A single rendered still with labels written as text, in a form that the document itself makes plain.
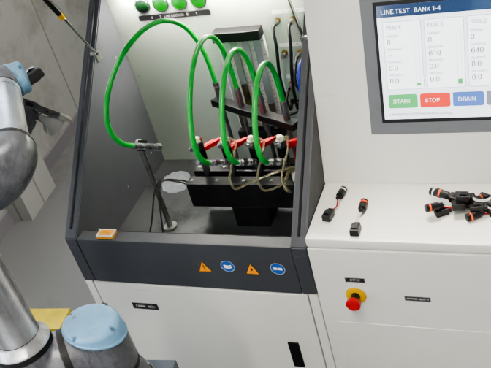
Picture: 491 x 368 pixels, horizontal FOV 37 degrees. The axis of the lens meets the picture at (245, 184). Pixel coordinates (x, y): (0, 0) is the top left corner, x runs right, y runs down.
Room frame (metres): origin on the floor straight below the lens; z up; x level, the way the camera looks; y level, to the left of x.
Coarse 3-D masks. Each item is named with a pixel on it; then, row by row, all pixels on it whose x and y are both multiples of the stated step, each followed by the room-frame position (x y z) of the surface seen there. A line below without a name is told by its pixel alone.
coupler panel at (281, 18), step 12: (276, 0) 1.88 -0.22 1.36; (300, 0) 1.85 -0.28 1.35; (276, 12) 1.89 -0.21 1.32; (288, 12) 1.87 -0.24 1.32; (300, 12) 1.86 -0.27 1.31; (276, 24) 1.86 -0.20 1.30; (300, 24) 1.86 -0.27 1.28; (276, 36) 1.89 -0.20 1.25; (288, 48) 1.88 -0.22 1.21; (300, 48) 1.86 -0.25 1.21; (288, 60) 1.88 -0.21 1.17; (288, 72) 1.89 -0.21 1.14; (288, 84) 1.88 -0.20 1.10
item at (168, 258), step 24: (96, 240) 1.62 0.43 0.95; (120, 240) 1.59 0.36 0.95; (144, 240) 1.55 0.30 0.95; (168, 240) 1.53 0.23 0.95; (192, 240) 1.50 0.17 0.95; (216, 240) 1.47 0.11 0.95; (240, 240) 1.44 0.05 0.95; (264, 240) 1.41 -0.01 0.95; (288, 240) 1.39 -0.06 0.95; (96, 264) 1.63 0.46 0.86; (120, 264) 1.60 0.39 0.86; (144, 264) 1.56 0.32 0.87; (168, 264) 1.53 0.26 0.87; (192, 264) 1.49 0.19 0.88; (216, 264) 1.46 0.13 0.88; (240, 264) 1.43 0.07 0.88; (264, 264) 1.40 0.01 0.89; (288, 264) 1.37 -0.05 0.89; (240, 288) 1.44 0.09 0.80; (264, 288) 1.41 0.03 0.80; (288, 288) 1.38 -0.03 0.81
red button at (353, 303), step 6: (354, 288) 1.29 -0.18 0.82; (348, 294) 1.30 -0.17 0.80; (354, 294) 1.29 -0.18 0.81; (360, 294) 1.29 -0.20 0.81; (348, 300) 1.27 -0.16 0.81; (354, 300) 1.26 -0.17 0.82; (360, 300) 1.29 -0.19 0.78; (348, 306) 1.27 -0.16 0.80; (354, 306) 1.26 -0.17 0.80; (360, 306) 1.26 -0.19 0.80
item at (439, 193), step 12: (432, 192) 1.34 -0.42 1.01; (444, 192) 1.32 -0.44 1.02; (456, 192) 1.29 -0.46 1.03; (468, 192) 1.28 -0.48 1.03; (432, 204) 1.29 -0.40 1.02; (444, 204) 1.30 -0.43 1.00; (456, 204) 1.27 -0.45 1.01; (468, 204) 1.26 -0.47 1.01; (480, 204) 1.25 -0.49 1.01; (468, 216) 1.24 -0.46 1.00; (480, 216) 1.24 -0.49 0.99
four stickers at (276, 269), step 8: (200, 264) 1.48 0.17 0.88; (208, 264) 1.47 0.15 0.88; (224, 264) 1.45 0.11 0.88; (232, 264) 1.44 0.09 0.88; (248, 264) 1.42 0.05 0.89; (256, 264) 1.41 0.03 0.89; (272, 264) 1.39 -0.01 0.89; (280, 264) 1.38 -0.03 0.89; (248, 272) 1.42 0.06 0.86; (256, 272) 1.41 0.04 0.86; (272, 272) 1.39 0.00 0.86; (280, 272) 1.38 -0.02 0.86
